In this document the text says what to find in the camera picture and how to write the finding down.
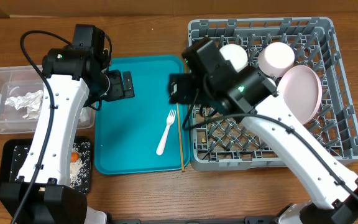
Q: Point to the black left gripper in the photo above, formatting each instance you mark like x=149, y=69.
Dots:
x=120, y=92

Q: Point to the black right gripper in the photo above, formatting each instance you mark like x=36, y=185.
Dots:
x=186, y=91

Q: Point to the white plastic fork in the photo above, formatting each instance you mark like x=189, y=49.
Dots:
x=170, y=120

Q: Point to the small white bowl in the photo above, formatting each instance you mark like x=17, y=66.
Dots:
x=236, y=55

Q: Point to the orange carrot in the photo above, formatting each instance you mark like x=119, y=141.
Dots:
x=74, y=156

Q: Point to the white paper ball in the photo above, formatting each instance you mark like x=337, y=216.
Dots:
x=30, y=101

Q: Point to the pink bowl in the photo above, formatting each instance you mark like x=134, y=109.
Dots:
x=276, y=59

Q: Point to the pink plate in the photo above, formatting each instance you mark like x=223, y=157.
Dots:
x=302, y=91

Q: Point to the white cup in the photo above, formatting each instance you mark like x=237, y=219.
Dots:
x=272, y=81

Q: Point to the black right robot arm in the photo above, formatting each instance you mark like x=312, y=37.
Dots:
x=226, y=82

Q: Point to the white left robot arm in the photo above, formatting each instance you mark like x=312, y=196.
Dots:
x=74, y=76

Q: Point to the wooden chopstick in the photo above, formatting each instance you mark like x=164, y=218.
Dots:
x=180, y=137

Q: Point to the teal plastic tray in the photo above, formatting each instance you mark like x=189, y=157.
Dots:
x=128, y=131

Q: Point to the clear plastic bin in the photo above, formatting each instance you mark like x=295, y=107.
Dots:
x=15, y=82

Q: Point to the black tray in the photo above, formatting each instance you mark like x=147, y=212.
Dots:
x=15, y=152

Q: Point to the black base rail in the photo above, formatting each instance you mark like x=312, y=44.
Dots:
x=179, y=221

